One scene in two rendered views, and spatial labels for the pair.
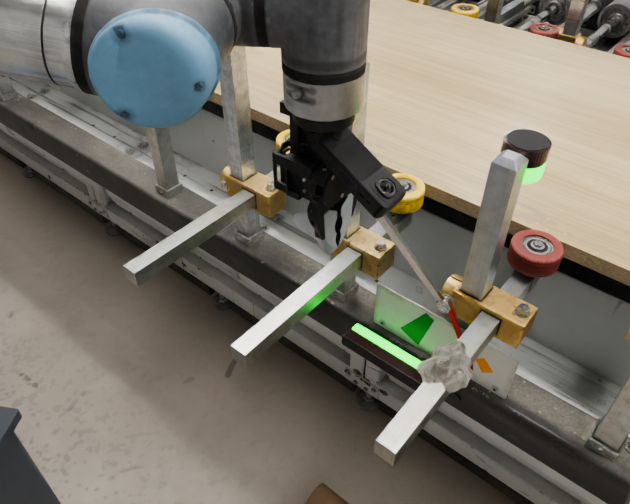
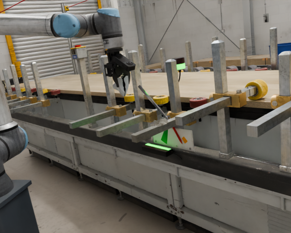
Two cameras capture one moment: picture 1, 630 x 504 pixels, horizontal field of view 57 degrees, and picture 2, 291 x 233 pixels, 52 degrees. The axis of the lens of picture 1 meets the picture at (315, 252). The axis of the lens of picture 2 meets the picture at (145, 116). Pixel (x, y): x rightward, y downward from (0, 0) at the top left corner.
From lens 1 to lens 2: 85 cm
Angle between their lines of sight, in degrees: 29
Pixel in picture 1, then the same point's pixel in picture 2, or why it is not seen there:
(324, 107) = (111, 44)
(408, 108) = not seen: hidden behind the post
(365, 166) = (124, 59)
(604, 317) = (233, 128)
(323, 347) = (158, 199)
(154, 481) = not seen: outside the picture
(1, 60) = (37, 28)
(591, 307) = not seen: hidden behind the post
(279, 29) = (98, 26)
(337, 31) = (110, 24)
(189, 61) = (71, 20)
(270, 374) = (138, 219)
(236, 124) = (108, 86)
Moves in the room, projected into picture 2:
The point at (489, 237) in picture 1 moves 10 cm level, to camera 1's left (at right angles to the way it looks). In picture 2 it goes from (172, 87) to (149, 89)
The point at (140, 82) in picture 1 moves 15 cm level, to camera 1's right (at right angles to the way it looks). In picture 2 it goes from (62, 26) to (100, 20)
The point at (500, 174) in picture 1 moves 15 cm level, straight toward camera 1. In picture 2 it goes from (167, 64) to (152, 70)
